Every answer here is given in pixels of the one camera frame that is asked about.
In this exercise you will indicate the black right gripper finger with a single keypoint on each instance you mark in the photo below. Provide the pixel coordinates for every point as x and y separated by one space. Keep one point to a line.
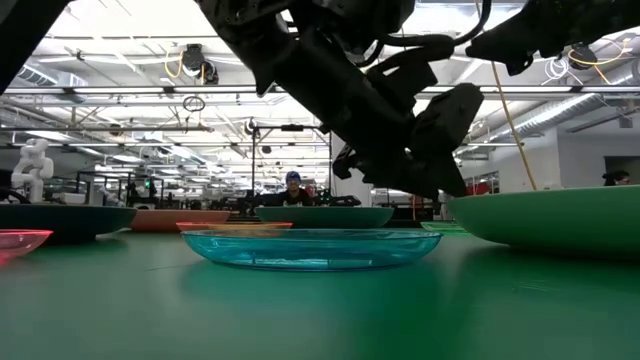
505 47

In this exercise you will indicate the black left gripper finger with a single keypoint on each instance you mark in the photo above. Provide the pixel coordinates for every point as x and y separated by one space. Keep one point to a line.
345 162
425 175

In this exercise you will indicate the blue transparent plate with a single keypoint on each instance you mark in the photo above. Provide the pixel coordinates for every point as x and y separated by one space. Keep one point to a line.
310 250

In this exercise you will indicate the salmon opaque plate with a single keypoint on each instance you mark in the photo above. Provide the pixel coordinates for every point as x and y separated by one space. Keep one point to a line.
175 219

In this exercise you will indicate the dark green opaque plate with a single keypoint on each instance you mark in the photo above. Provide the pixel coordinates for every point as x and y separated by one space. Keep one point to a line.
65 220

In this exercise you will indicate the pink transparent plate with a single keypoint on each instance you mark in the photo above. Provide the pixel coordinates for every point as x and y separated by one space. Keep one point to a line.
17 242

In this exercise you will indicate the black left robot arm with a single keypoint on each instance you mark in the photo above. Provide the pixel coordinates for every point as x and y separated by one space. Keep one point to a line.
235 25

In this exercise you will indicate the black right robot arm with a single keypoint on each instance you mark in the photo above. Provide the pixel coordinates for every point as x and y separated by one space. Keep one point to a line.
605 17

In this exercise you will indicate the white building column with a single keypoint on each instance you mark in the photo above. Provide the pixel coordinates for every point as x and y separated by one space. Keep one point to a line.
357 194

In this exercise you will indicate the red rack item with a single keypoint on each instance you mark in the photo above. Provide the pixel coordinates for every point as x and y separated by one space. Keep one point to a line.
480 188

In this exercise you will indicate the person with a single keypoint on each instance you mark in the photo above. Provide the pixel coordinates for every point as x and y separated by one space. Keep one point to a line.
617 177
294 192

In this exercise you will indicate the orange transparent plate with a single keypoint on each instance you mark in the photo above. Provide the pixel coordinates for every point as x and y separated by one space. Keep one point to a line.
235 226

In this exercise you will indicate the long ceiling light bar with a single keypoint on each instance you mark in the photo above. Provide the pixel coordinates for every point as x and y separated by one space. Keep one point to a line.
125 90

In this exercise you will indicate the silver air duct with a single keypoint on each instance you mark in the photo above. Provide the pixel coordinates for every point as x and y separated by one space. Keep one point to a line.
560 112

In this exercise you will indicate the black metal frame rig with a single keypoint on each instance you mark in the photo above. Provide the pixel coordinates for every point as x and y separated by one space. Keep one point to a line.
253 165

